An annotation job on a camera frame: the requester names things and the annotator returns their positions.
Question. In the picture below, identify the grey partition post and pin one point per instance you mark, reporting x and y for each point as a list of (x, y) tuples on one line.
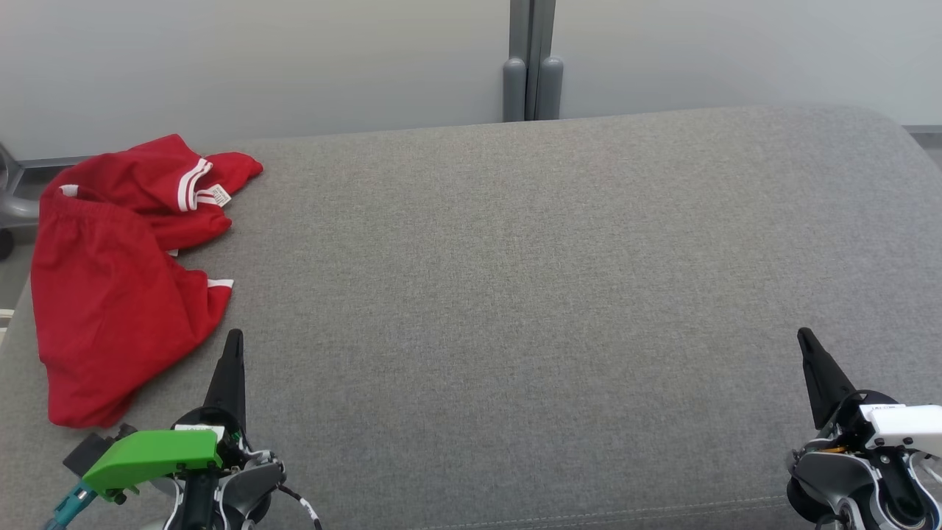
[(550, 81), (514, 81)]

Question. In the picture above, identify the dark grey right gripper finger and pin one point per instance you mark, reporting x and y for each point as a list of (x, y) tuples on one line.
[(824, 383)]

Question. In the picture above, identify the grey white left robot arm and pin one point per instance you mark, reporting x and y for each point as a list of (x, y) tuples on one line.
[(246, 489)]

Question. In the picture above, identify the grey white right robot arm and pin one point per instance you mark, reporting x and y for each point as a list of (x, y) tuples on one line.
[(831, 471)]

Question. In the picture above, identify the red shirt with white sleeves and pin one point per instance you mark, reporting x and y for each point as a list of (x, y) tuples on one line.
[(147, 177)]

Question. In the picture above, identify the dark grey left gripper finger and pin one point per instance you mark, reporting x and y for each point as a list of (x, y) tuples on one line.
[(229, 383)]

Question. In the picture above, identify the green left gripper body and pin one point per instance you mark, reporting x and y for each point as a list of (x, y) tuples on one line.
[(154, 453)]

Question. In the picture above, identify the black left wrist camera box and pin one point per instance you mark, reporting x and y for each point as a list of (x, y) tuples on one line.
[(85, 453)]

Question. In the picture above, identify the grey metal wheeled stand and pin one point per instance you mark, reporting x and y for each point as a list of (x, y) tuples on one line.
[(18, 210)]

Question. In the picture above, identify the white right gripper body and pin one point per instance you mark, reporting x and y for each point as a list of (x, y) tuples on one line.
[(905, 423)]

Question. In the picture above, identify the red shorts with white trim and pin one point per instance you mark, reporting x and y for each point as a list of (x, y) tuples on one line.
[(110, 316)]

